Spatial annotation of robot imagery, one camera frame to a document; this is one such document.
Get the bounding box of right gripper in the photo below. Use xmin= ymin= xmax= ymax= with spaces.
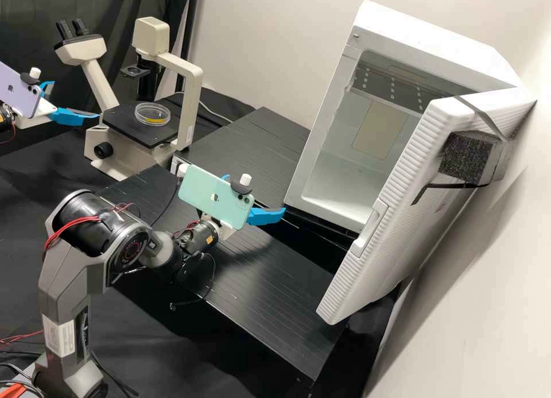
xmin=200 ymin=173 xmax=288 ymax=244

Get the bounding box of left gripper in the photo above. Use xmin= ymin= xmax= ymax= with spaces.
xmin=17 ymin=80 xmax=102 ymax=130

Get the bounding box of petri dish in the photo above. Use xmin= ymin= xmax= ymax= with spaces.
xmin=134 ymin=103 xmax=172 ymax=128

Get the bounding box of black platform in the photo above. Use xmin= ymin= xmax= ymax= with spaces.
xmin=171 ymin=106 xmax=312 ymax=209
xmin=103 ymin=165 xmax=347 ymax=384

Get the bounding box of white incubator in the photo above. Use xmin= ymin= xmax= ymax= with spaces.
xmin=284 ymin=0 xmax=519 ymax=236

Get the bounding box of cream microscope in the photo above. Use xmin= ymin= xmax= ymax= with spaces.
xmin=53 ymin=17 xmax=204 ymax=180

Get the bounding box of incubator door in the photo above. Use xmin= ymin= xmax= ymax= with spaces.
xmin=316 ymin=87 xmax=539 ymax=326

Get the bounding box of right wrist camera phone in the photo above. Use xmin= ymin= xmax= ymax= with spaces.
xmin=177 ymin=163 xmax=258 ymax=237

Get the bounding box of wrist camera phone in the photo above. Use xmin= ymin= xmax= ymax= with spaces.
xmin=177 ymin=163 xmax=258 ymax=237
xmin=0 ymin=61 xmax=45 ymax=119

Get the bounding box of left wrist camera phone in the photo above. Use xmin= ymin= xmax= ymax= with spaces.
xmin=0 ymin=61 xmax=45 ymax=119

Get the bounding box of black cable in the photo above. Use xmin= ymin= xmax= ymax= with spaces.
xmin=169 ymin=252 xmax=216 ymax=311
xmin=142 ymin=173 xmax=184 ymax=236

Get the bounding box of white cable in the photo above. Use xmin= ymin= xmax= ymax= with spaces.
xmin=200 ymin=102 xmax=236 ymax=124

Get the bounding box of red wire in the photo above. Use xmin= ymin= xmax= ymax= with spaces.
xmin=0 ymin=328 xmax=46 ymax=346

